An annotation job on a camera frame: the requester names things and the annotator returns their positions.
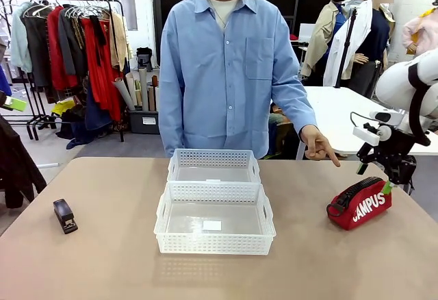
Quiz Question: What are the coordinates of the person in pink sweater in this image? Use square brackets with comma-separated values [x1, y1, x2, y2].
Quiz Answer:
[400, 5, 438, 56]

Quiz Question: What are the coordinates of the grey jacket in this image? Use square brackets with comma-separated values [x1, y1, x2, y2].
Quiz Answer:
[57, 5, 87, 77]

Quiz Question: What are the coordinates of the white perforated plastic basket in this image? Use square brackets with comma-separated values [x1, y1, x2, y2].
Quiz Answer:
[166, 148, 261, 184]
[153, 181, 277, 255]

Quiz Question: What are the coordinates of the person's left forearm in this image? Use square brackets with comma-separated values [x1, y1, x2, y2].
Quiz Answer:
[273, 80, 318, 140]

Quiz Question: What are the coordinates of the beige jacket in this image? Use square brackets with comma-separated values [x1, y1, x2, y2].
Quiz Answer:
[109, 12, 133, 72]

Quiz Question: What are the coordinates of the brown cardboard tube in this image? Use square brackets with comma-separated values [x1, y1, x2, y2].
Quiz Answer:
[151, 75, 159, 112]

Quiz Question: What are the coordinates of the black coat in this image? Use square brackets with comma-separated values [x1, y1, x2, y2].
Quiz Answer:
[0, 114, 48, 210]

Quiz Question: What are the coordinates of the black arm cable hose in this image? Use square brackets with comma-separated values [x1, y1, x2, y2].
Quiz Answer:
[407, 63, 433, 147]

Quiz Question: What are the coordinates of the blue denim garment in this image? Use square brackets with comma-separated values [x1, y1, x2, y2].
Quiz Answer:
[66, 87, 116, 150]

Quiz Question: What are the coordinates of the black stapler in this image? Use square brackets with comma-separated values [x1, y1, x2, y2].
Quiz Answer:
[53, 198, 79, 235]

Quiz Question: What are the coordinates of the red Campus pencil pouch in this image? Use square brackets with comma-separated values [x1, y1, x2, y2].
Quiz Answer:
[326, 175, 393, 232]

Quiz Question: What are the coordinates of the grey wall panel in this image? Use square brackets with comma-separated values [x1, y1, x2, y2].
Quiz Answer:
[108, 0, 138, 32]

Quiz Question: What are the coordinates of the mint fluffy coat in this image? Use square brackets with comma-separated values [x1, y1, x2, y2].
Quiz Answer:
[10, 1, 34, 74]

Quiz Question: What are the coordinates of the black tripod pole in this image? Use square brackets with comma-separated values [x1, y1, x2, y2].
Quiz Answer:
[334, 3, 363, 89]

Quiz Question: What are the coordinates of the grey storage bin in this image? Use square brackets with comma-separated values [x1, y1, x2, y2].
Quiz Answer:
[129, 110, 161, 135]

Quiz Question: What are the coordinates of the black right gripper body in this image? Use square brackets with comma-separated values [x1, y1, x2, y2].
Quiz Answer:
[374, 127, 417, 169]

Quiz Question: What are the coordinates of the white table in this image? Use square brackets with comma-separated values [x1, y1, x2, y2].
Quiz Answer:
[300, 86, 438, 155]

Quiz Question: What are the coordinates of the white camera module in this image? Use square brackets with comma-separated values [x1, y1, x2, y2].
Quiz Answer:
[369, 107, 407, 127]

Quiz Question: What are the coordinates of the dark grey coat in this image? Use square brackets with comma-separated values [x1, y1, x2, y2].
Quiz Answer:
[22, 8, 53, 88]

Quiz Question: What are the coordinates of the red jacket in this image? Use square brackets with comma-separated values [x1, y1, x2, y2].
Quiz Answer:
[47, 5, 80, 92]

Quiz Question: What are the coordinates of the small white camera box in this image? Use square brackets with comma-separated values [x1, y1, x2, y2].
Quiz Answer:
[352, 125, 381, 146]

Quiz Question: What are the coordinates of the person's right forearm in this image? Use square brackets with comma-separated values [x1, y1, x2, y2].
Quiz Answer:
[158, 84, 188, 159]

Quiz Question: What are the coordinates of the pale grey paper roll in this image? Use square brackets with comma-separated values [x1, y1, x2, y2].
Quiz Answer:
[112, 77, 136, 111]

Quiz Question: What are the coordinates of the mannequin in navy top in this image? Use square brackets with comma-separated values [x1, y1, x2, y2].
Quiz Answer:
[348, 0, 394, 99]

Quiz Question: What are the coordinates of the person in blue shirt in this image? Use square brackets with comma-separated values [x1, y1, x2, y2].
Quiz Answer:
[158, 0, 318, 160]

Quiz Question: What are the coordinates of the black clothes rack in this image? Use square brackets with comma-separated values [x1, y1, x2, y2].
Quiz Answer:
[0, 0, 126, 142]

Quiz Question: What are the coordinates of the mannequin in beige coat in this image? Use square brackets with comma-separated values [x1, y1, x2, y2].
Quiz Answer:
[300, 0, 360, 87]

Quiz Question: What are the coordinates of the white board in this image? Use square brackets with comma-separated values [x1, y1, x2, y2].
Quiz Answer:
[298, 23, 322, 44]

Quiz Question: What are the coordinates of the yellow garment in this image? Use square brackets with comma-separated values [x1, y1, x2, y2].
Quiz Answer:
[51, 99, 77, 118]

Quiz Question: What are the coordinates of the tall beige cardboard tube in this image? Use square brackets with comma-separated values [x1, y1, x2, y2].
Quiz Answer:
[138, 67, 149, 112]

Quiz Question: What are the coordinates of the black bag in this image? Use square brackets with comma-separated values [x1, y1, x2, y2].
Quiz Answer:
[136, 47, 154, 73]

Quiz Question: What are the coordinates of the mannequin in white shirt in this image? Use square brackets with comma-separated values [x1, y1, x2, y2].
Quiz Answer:
[323, 0, 376, 88]

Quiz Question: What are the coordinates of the red dress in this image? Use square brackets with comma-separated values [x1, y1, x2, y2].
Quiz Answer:
[81, 17, 123, 122]

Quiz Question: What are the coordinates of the person's left hand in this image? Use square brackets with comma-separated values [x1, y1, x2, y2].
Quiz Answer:
[300, 124, 342, 168]

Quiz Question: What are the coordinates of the black scarf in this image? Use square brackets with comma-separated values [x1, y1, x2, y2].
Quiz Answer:
[89, 14, 107, 66]

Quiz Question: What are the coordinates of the thin black camera cable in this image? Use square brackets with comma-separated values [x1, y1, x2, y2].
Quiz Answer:
[350, 111, 369, 129]

